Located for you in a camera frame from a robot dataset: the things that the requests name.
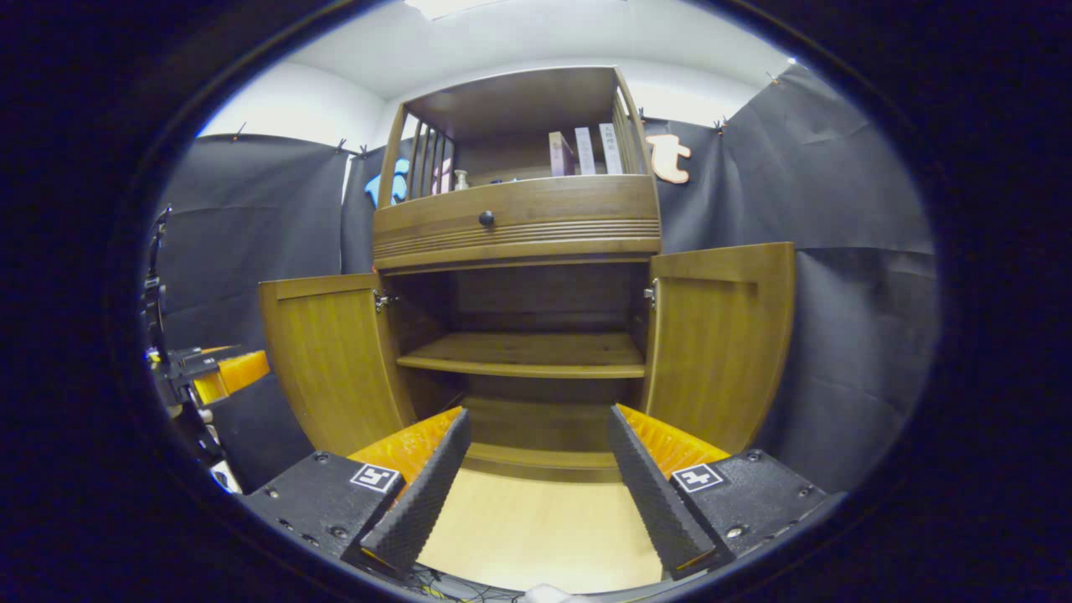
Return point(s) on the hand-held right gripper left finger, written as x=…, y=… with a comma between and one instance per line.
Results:
x=427, y=502

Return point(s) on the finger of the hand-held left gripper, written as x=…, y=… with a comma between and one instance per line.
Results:
x=205, y=355
x=239, y=373

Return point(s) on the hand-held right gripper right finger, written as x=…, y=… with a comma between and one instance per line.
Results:
x=653, y=502

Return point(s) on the wooden cabinet door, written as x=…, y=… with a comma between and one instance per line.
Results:
x=335, y=360
x=720, y=352

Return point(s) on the wooden double-door shoe cabinet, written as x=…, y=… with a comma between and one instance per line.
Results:
x=536, y=301

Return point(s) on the metal door hinge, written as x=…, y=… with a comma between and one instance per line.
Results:
x=383, y=300
x=650, y=293

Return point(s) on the wooden cabinet drawer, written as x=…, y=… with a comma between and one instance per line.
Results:
x=569, y=205

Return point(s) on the wooden inner shelf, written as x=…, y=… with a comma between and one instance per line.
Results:
x=528, y=352

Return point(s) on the black drawer knob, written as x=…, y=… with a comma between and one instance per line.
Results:
x=486, y=219

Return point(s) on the small pale bottle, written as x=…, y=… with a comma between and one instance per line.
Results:
x=460, y=179

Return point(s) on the black backdrop cloth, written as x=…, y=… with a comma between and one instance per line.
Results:
x=837, y=251

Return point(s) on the white upright book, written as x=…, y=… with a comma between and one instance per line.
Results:
x=610, y=148

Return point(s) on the pink upright book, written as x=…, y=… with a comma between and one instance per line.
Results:
x=561, y=155

